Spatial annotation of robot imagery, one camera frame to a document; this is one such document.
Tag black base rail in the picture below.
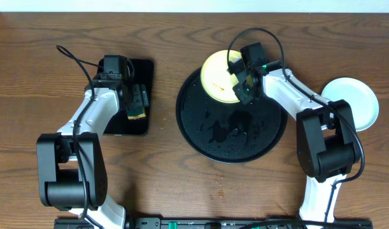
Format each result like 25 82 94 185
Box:
53 216 373 229

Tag yellow plate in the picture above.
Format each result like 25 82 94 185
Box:
201 50 241 104

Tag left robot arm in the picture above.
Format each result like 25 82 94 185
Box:
36 80 152 228

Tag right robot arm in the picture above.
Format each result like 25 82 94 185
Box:
228 60 365 223

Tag green yellow sponge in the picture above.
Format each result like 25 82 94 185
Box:
127 107 146 120

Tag light blue plate front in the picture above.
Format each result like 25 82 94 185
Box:
321 78 379 132

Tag black rectangular tray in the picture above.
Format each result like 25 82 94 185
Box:
94 55 154 135

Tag black round tray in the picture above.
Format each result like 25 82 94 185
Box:
176 69 288 163

